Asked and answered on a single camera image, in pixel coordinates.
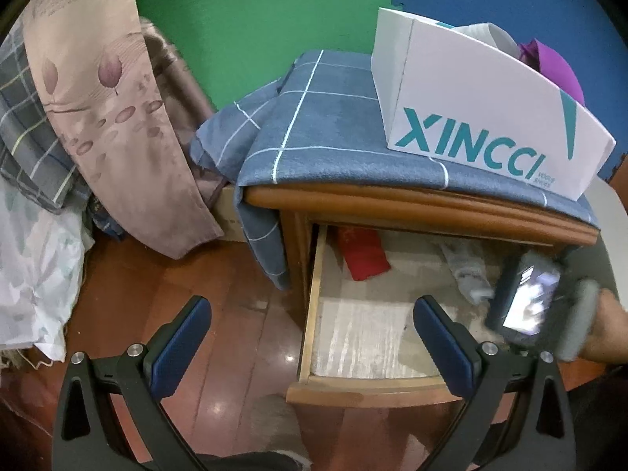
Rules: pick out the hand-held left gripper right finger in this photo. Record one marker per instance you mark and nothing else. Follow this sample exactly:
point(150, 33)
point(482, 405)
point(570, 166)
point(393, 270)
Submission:
point(441, 353)

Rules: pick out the wooden nightstand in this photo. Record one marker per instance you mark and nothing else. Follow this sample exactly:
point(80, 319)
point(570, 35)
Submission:
point(392, 201)

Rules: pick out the white shoe box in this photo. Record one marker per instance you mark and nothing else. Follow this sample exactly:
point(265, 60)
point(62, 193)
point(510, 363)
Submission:
point(466, 108)

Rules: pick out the wooden drawer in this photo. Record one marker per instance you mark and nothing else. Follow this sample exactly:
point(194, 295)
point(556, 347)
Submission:
point(363, 328)

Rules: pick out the red garment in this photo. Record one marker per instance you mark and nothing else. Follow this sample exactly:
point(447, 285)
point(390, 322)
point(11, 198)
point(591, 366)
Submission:
point(365, 255)

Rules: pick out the white printed cloth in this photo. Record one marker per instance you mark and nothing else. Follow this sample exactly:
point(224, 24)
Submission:
point(34, 265)

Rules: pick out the grey plaid cloth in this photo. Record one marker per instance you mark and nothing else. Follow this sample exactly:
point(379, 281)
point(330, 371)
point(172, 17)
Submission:
point(34, 157)

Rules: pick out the person's right hand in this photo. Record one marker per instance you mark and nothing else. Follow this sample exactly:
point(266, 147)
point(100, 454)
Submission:
point(611, 333)

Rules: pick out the brown satin cloth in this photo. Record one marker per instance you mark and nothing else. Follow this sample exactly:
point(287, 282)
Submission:
point(171, 68)

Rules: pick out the grey patterned garment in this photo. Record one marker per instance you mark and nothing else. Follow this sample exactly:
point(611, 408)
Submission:
point(466, 265)

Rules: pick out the dark blue patterned cloth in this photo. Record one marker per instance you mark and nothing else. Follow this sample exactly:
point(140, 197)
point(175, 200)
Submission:
point(105, 221)

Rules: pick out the blue plaid cloth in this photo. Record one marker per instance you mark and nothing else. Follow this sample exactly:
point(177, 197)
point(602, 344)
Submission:
point(333, 132)

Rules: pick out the purple garment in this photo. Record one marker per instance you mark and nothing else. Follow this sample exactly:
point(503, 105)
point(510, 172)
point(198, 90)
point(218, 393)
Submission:
point(554, 68)

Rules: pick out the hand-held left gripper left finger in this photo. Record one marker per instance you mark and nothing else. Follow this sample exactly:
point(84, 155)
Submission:
point(179, 348)

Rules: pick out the person's leg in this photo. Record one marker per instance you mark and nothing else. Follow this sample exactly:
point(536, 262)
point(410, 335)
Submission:
point(255, 463)

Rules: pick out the grey foam block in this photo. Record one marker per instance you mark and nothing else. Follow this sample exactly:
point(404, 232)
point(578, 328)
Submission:
point(611, 235)

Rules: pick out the green foam mat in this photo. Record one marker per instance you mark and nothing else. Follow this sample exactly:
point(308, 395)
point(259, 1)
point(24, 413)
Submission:
point(270, 10)

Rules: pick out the grey ribbed underwear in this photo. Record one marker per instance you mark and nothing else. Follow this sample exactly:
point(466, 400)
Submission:
point(490, 34)

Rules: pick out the pink floral curtain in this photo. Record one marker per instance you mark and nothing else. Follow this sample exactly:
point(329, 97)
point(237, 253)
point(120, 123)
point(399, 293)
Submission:
point(122, 132)

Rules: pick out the cardboard box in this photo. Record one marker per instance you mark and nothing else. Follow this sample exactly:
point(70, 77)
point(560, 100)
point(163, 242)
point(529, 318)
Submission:
point(228, 216)

